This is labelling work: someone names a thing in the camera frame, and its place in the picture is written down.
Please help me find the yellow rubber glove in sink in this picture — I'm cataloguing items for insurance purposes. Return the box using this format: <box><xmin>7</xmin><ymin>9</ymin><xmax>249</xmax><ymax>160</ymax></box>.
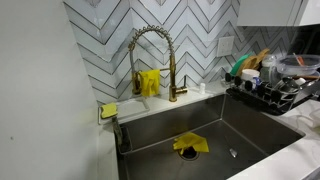
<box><xmin>173</xmin><ymin>132</ymin><xmax>209</xmax><ymax>155</ymax></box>

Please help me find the gold spring faucet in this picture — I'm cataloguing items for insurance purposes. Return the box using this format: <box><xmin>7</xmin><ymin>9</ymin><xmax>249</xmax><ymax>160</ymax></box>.
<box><xmin>128</xmin><ymin>25</ymin><xmax>187</xmax><ymax>102</ymax></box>

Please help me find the white mug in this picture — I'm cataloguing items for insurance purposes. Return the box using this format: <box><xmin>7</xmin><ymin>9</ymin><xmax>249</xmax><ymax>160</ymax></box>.
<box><xmin>241</xmin><ymin>69</ymin><xmax>261</xmax><ymax>87</ymax></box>

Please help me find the white wall outlet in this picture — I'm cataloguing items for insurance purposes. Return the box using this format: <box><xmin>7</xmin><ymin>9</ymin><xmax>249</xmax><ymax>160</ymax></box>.
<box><xmin>217</xmin><ymin>36</ymin><xmax>234</xmax><ymax>57</ymax></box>

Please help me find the green plate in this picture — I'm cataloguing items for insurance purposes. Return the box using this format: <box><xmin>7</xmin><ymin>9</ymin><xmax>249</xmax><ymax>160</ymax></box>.
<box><xmin>230</xmin><ymin>54</ymin><xmax>253</xmax><ymax>76</ymax></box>

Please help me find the yellow glove on faucet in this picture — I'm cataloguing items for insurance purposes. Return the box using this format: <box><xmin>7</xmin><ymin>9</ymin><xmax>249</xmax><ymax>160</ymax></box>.
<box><xmin>139</xmin><ymin>69</ymin><xmax>160</xmax><ymax>96</ymax></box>

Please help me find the clear plastic container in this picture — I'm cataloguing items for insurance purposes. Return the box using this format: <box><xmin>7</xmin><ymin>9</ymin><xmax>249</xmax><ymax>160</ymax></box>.
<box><xmin>275</xmin><ymin>55</ymin><xmax>320</xmax><ymax>76</ymax></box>

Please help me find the white upper cabinet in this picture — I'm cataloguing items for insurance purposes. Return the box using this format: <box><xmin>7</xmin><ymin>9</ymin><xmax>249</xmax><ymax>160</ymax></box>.
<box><xmin>237</xmin><ymin>0</ymin><xmax>320</xmax><ymax>27</ymax></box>

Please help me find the metal dish rack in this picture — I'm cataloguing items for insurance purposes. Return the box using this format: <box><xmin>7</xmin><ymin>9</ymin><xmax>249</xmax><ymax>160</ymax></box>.
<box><xmin>224</xmin><ymin>72</ymin><xmax>320</xmax><ymax>116</ymax></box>

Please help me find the yellow sponge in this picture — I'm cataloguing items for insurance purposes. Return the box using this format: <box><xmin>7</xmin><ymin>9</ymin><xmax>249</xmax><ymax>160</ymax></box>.
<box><xmin>100</xmin><ymin>103</ymin><xmax>118</xmax><ymax>119</ymax></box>

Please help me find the white sponge tray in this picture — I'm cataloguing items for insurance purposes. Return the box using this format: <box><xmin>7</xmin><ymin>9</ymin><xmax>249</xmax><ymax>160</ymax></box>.
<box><xmin>98</xmin><ymin>97</ymin><xmax>150</xmax><ymax>125</ymax></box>

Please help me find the sink caddy with brush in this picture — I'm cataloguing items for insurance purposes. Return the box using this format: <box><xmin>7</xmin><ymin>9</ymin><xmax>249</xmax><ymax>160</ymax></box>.
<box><xmin>112</xmin><ymin>117</ymin><xmax>132</xmax><ymax>154</ymax></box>

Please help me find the stainless steel sink basin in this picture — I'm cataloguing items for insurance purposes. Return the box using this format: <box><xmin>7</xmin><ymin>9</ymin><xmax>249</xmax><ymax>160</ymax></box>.
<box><xmin>117</xmin><ymin>94</ymin><xmax>302</xmax><ymax>180</ymax></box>

